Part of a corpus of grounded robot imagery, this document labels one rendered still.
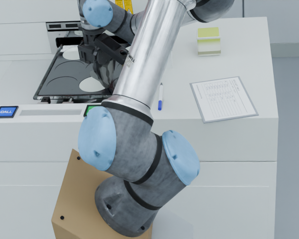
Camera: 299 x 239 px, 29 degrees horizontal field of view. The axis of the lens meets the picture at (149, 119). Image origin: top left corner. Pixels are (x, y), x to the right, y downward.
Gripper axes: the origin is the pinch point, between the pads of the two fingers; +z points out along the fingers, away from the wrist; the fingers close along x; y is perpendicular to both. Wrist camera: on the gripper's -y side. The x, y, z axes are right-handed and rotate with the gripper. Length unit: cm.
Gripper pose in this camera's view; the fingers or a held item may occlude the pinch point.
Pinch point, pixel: (108, 85)
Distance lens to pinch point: 185.8
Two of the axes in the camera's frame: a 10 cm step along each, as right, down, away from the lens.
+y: -7.9, -2.8, 5.4
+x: -6.0, 4.9, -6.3
